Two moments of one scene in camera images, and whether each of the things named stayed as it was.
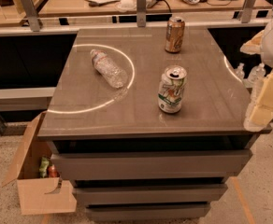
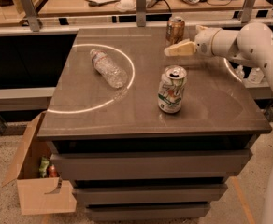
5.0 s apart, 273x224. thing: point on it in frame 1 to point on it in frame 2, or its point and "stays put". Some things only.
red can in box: x=52 y=172 stays put
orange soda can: x=175 y=33 stays put
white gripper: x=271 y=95 to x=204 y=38
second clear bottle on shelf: x=256 y=75 stays put
